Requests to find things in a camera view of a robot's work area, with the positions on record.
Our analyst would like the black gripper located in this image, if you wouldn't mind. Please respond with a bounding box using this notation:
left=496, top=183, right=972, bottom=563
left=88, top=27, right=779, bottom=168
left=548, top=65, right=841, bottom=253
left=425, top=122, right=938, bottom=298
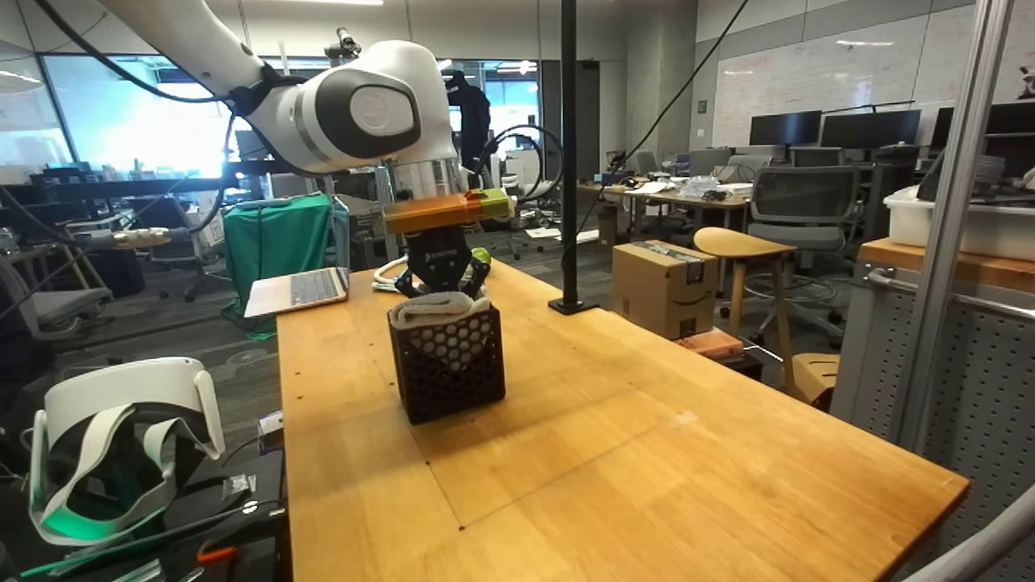
left=392, top=226, right=499, bottom=300

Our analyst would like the white cloth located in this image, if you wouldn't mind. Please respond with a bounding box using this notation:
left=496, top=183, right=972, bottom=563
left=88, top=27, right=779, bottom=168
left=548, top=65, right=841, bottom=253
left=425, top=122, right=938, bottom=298
left=386, top=289, right=483, bottom=333

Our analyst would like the black perforated box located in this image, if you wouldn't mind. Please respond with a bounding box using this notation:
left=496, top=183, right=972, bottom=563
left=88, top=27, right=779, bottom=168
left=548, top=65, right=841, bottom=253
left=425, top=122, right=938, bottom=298
left=386, top=291, right=508, bottom=426

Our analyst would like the cardboard shipping box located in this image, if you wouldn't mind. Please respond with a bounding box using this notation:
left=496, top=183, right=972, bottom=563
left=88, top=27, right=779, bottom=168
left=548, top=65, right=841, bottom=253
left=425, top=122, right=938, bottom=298
left=609, top=236, right=717, bottom=343

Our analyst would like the silver laptop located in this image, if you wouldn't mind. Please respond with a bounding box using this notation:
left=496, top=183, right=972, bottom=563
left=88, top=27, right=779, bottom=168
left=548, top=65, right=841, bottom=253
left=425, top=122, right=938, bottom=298
left=240, top=266, right=352, bottom=324

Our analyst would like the green fabric cover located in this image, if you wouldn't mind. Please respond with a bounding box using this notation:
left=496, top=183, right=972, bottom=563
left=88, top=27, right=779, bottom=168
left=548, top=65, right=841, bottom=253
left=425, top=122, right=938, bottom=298
left=220, top=191, right=352, bottom=318

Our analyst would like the cluttered office desk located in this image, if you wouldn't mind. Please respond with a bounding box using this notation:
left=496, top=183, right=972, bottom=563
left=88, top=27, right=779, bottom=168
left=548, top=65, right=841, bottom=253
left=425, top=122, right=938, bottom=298
left=579, top=173, right=757, bottom=245

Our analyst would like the brown low seat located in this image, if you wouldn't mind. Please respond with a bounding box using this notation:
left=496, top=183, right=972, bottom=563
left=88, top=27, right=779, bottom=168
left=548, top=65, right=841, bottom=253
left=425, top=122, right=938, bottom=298
left=677, top=324, right=750, bottom=367

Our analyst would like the black rolling chair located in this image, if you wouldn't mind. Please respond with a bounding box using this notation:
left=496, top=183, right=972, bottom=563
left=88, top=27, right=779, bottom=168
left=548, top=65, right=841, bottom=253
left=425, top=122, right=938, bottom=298
left=123, top=198, right=225, bottom=303

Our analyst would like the tall wooden stool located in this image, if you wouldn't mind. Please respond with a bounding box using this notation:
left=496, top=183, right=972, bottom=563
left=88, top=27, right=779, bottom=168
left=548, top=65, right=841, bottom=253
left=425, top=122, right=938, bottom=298
left=689, top=222, right=803, bottom=358

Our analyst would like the white VR headset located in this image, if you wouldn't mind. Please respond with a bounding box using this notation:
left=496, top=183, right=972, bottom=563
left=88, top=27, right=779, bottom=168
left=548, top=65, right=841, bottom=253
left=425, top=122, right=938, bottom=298
left=25, top=353, right=230, bottom=550

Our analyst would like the grey mesh office chair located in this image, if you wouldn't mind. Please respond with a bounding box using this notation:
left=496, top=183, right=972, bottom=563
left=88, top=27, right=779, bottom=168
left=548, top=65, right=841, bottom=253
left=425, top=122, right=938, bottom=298
left=743, top=158, right=868, bottom=325

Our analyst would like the black computer monitor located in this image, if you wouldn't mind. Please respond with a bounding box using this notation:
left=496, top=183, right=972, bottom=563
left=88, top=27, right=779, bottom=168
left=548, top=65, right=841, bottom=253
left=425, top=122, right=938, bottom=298
left=916, top=96, right=1035, bottom=204
left=820, top=103, right=921, bottom=154
left=743, top=108, right=821, bottom=149

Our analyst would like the small wooden stool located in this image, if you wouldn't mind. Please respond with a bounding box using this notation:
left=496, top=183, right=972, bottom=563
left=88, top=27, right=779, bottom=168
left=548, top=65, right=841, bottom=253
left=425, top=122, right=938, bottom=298
left=784, top=350, right=841, bottom=413

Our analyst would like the grey padded chair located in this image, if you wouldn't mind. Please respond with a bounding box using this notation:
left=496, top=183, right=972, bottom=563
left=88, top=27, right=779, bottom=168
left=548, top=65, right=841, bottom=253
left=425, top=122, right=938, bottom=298
left=0, top=253, right=116, bottom=350

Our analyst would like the wooden side bench top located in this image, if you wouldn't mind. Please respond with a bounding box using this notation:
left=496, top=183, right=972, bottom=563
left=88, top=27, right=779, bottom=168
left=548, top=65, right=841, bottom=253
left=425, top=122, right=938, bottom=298
left=854, top=236, right=1035, bottom=300

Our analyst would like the white plastic bin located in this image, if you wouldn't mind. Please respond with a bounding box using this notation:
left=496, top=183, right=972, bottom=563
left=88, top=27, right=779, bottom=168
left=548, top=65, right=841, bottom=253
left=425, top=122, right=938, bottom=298
left=880, top=183, right=1035, bottom=266

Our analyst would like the grey perforated panel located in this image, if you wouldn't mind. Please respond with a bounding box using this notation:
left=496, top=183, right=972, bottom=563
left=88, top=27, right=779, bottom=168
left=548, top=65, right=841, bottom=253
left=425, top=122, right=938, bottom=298
left=827, top=277, right=1035, bottom=582

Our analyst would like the grey metal bar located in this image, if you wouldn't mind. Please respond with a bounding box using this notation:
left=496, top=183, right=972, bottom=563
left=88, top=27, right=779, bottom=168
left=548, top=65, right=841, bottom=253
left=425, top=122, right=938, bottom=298
left=901, top=483, right=1035, bottom=582

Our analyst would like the white cable loop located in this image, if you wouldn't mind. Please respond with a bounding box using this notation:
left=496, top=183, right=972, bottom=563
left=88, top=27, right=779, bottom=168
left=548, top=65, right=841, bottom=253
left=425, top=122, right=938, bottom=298
left=368, top=256, right=415, bottom=298

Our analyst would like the black pole with base plate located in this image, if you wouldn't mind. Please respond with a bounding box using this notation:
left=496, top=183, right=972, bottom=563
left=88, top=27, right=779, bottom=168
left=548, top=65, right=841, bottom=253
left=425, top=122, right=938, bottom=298
left=548, top=0, right=598, bottom=318

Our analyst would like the red handled tool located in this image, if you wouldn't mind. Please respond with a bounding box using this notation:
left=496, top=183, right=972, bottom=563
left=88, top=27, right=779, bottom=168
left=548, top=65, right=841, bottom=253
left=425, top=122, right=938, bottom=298
left=192, top=543, right=243, bottom=573

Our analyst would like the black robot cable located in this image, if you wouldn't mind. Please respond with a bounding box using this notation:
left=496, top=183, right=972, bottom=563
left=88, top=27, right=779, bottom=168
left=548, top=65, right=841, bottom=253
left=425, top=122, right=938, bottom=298
left=28, top=0, right=240, bottom=239

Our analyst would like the aluminium frame post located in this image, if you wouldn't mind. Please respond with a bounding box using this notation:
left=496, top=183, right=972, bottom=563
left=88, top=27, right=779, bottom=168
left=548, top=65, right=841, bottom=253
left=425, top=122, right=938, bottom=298
left=894, top=0, right=1021, bottom=455

